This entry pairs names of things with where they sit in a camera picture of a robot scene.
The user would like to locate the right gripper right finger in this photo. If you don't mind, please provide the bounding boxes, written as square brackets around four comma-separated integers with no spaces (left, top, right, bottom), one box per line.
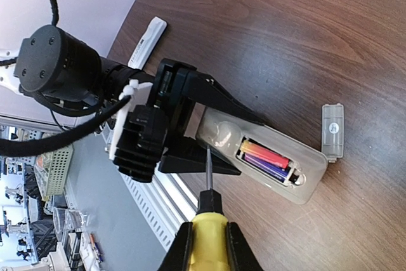
[226,222,263,271]

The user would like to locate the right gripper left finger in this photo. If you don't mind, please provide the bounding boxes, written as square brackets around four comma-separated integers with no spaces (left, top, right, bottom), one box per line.
[160,222,193,271]

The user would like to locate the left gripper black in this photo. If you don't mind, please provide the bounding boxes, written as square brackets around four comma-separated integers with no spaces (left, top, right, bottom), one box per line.
[147,58,265,176]

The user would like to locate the yellow handled screwdriver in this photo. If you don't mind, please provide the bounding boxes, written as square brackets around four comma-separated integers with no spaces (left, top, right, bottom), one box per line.
[188,147,231,270]

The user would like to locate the grey remote control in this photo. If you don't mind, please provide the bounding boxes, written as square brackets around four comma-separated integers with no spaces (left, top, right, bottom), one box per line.
[187,104,328,204]

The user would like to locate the grey battery cover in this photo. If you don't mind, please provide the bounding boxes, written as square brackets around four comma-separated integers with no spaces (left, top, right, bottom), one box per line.
[321,103,344,163]

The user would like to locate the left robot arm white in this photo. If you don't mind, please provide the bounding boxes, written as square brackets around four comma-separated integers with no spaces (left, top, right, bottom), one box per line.
[1,25,264,183]

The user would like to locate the white remote control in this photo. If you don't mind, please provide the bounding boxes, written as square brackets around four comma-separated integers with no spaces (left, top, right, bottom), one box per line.
[128,17,167,70]

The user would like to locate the red battery in remote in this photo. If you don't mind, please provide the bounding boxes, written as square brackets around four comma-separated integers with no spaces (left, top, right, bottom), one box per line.
[240,140,290,169]

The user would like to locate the purple battery in remote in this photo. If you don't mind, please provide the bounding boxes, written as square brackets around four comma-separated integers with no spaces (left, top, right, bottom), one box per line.
[242,154,292,183]

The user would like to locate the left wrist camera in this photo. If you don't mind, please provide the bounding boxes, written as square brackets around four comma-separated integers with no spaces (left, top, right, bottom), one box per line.
[113,105,169,183]

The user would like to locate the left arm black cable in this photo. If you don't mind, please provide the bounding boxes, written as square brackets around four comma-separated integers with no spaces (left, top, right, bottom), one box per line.
[0,0,131,157]

